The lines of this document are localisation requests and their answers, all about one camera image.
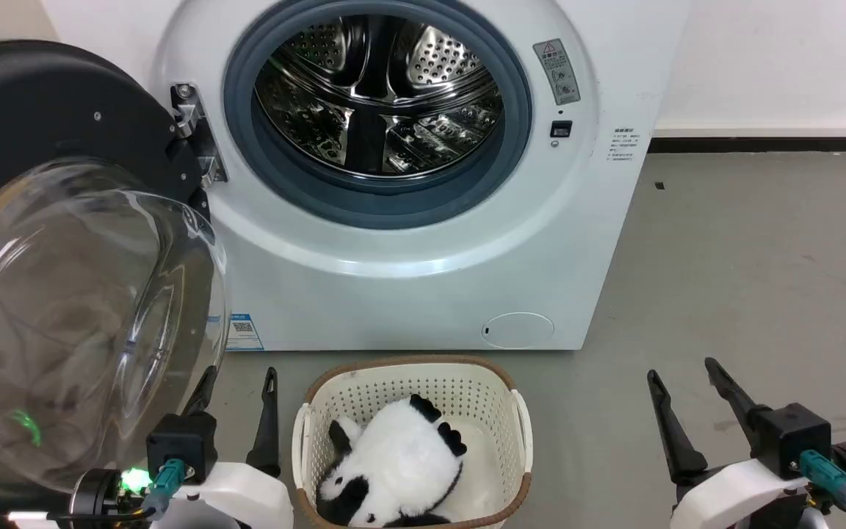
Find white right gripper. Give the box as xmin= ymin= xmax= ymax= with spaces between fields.
xmin=647 ymin=357 xmax=810 ymax=529

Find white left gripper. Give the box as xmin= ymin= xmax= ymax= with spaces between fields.
xmin=170 ymin=365 xmax=294 ymax=529

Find washer door glass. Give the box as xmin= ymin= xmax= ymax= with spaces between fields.
xmin=0 ymin=40 xmax=231 ymax=509

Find white front-load washing machine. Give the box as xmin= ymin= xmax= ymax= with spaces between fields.
xmin=150 ymin=0 xmax=692 ymax=352

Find grey rubber door gasket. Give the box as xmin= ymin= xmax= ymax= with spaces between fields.
xmin=223 ymin=0 xmax=534 ymax=231

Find metal door hinge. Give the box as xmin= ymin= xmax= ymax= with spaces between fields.
xmin=170 ymin=83 xmax=229 ymax=189

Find steel washing machine drum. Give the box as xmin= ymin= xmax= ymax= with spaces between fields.
xmin=254 ymin=15 xmax=505 ymax=179

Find blue QR code sticker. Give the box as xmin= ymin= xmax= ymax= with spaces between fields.
xmin=226 ymin=314 xmax=265 ymax=352

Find plush panda toy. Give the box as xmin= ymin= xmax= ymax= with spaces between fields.
xmin=316 ymin=394 xmax=469 ymax=528

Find oval filter access cover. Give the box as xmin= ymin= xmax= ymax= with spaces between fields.
xmin=482 ymin=312 xmax=555 ymax=350

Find cream plastic laundry basket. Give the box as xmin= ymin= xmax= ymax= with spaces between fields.
xmin=292 ymin=355 xmax=534 ymax=529

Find black baseboard strip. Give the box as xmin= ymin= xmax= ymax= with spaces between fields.
xmin=647 ymin=137 xmax=846 ymax=154

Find grey warning sticker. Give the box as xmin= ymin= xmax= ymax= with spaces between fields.
xmin=533 ymin=38 xmax=582 ymax=107

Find teal plug left camera cable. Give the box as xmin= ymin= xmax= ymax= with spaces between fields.
xmin=56 ymin=458 xmax=190 ymax=524

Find teal plug camera cable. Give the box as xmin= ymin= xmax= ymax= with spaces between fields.
xmin=799 ymin=450 xmax=846 ymax=529
xmin=56 ymin=458 xmax=190 ymax=524

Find teal plug right camera cable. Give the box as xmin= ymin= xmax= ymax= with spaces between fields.
xmin=799 ymin=450 xmax=846 ymax=529

